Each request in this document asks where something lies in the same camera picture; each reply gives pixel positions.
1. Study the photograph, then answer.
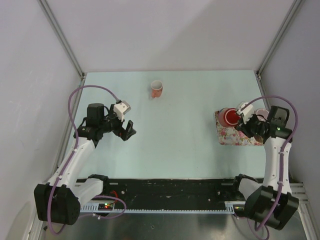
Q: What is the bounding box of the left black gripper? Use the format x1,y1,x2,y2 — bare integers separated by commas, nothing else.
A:
99,104,136,141

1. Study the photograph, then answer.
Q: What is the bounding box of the red mug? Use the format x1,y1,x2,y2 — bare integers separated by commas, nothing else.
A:
218,108,240,128

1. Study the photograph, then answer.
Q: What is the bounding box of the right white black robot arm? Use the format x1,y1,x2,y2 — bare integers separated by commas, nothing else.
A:
231,102,299,230

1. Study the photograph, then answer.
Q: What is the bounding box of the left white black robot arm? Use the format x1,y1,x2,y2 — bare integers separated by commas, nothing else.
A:
34,100,136,225

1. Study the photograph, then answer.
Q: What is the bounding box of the lilac mug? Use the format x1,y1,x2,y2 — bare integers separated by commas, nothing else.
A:
255,108,269,122

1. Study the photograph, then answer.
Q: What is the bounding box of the pink white mug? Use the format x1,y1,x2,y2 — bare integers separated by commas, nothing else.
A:
150,80,163,98

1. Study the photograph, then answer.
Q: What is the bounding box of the floral tray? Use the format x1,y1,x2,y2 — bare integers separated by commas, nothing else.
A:
214,111,264,146

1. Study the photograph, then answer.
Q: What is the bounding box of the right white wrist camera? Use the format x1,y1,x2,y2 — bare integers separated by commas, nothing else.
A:
236,101,255,124

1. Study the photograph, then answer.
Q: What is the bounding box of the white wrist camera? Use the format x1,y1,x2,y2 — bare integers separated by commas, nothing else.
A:
236,101,255,124
113,100,131,122

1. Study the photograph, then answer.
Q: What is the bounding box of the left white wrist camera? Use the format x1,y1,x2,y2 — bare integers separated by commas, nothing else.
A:
113,100,131,122

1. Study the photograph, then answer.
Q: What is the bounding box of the right aluminium frame post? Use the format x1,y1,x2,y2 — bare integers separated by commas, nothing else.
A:
255,0,304,81

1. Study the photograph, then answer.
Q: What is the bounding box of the aluminium frame post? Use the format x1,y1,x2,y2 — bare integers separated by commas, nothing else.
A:
255,0,304,81
37,0,86,80

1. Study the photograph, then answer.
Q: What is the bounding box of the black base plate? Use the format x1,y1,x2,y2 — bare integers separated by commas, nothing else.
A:
102,178,245,210

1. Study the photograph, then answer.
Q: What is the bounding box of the grey slotted cable duct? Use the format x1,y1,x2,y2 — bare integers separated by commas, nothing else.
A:
80,202,235,215

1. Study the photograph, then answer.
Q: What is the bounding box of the left aluminium frame post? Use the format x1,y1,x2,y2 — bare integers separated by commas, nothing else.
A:
37,0,86,80

